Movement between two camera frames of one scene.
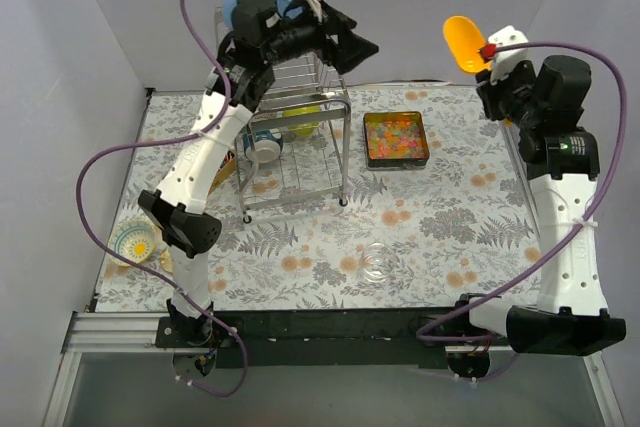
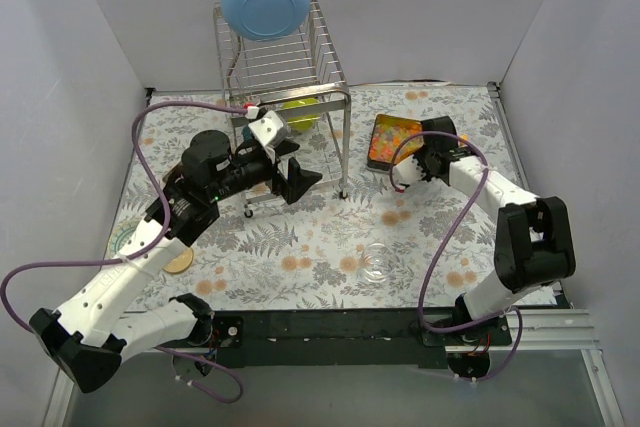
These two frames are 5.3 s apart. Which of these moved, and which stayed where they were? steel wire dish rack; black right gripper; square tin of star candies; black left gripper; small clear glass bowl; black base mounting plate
Moved: black right gripper; square tin of star candies; black left gripper
Stayed: black base mounting plate; steel wire dish rack; small clear glass bowl
